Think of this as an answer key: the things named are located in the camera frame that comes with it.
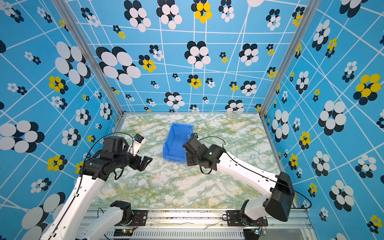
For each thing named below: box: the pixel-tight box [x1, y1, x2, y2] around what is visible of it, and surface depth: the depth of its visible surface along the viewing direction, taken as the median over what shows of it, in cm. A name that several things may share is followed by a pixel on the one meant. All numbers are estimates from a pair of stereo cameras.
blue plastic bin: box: [163, 122, 194, 163], surface depth 101 cm
